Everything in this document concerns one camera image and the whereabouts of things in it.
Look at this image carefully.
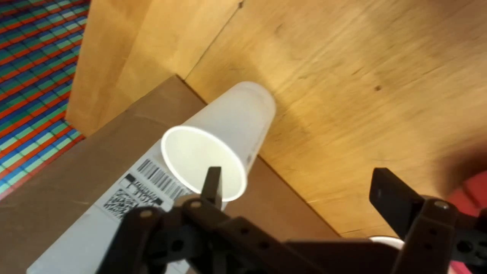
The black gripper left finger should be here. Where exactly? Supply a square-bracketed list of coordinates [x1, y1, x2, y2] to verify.
[201, 165, 223, 208]

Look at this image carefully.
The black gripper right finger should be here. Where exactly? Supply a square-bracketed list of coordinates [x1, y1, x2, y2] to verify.
[369, 167, 423, 238]

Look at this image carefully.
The red ball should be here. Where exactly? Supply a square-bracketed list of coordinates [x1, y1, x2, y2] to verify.
[446, 168, 487, 274]

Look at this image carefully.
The white paper cup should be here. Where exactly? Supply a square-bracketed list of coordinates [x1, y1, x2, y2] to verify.
[160, 82, 277, 202]

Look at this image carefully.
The large cardboard box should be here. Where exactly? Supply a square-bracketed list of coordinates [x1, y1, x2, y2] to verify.
[0, 76, 338, 274]

